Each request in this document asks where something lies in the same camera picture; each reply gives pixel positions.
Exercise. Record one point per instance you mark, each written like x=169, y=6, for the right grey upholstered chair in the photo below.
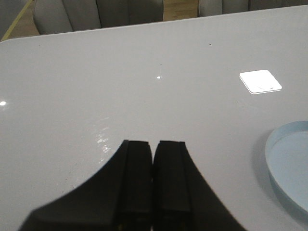
x=218, y=7

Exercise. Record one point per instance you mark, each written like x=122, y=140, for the grey upholstered chair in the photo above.
x=61, y=16
x=218, y=7

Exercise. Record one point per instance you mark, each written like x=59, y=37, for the left grey upholstered chair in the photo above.
x=61, y=16

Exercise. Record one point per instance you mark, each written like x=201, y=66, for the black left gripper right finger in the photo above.
x=183, y=201

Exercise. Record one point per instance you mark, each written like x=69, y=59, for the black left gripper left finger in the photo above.
x=117, y=198

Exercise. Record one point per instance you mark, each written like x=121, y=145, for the light blue round plate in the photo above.
x=286, y=154

